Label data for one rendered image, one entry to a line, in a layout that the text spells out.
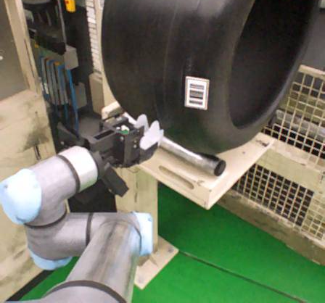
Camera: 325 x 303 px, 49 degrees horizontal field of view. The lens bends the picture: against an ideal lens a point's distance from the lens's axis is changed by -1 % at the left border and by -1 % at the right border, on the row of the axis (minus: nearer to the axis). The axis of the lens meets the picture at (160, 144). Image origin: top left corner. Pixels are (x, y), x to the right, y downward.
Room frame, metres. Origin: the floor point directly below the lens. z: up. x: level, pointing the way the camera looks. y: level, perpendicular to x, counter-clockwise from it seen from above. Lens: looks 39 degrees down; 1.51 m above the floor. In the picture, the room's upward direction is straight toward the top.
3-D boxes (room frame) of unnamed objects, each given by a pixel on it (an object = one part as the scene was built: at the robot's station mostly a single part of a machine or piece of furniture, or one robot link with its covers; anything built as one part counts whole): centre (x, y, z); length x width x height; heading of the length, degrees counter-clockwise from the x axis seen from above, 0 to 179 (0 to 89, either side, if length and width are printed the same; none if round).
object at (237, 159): (0.88, -0.11, 0.80); 0.37 x 0.36 x 0.02; 139
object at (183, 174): (0.78, -0.02, 0.83); 0.36 x 0.09 x 0.06; 49
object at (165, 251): (1.04, 0.10, 0.02); 0.27 x 0.27 x 0.04; 49
